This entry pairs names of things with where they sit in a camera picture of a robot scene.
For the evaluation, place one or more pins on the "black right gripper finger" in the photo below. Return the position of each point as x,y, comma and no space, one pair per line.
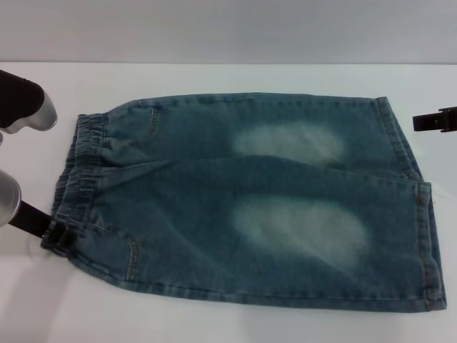
428,122

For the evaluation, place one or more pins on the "blue denim shorts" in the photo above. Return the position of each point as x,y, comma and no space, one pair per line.
250,200

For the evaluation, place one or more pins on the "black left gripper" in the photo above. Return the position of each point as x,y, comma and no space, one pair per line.
30,218

